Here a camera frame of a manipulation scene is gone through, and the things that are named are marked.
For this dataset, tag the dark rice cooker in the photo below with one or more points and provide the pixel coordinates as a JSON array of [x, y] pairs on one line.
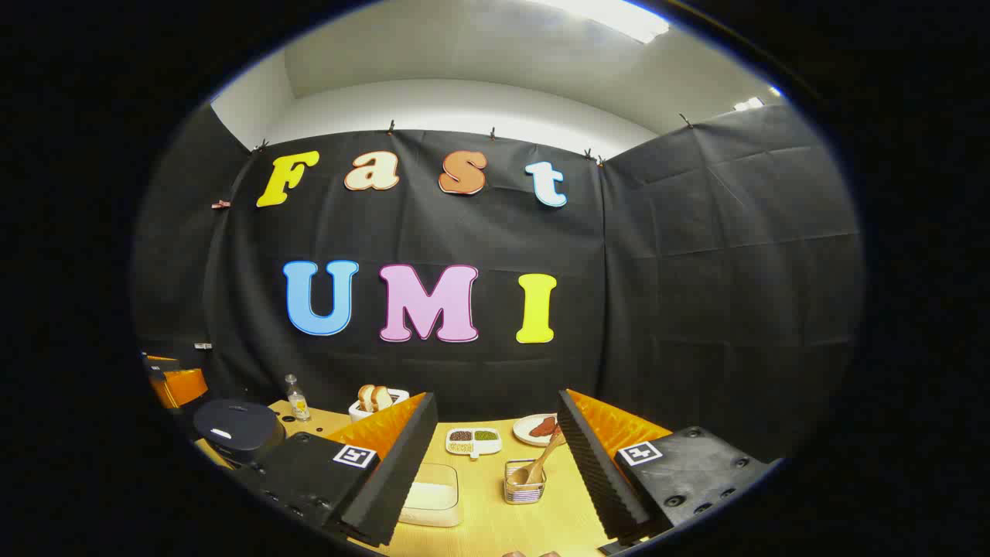
[[236, 427]]

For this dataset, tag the white toaster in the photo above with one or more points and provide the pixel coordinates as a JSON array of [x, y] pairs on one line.
[[394, 406]]

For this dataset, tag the white divided dish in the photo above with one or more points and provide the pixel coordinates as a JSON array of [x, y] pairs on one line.
[[473, 455]]

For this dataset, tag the wooden spoon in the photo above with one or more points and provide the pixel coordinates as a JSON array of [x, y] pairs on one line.
[[520, 476]]

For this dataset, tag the small clear bottle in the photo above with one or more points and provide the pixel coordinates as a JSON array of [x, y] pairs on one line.
[[297, 404]]

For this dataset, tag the round white plate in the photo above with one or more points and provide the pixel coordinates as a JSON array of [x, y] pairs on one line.
[[522, 429]]

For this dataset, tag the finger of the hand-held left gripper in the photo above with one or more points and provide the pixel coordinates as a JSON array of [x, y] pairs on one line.
[[161, 363], [186, 387]]

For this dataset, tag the large ceiling light panel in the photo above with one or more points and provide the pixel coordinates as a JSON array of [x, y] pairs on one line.
[[619, 19]]

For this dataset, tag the black backdrop cloth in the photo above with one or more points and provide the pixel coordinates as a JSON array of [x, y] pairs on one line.
[[657, 271]]

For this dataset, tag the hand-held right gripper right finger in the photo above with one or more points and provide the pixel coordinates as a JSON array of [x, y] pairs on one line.
[[595, 472]]

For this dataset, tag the toast bread slice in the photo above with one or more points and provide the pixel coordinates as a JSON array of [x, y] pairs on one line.
[[366, 398], [383, 398]]

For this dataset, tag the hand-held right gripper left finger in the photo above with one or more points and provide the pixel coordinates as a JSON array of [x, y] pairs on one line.
[[402, 464]]

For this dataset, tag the small ceiling light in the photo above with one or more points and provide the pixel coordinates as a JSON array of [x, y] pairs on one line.
[[749, 103]]

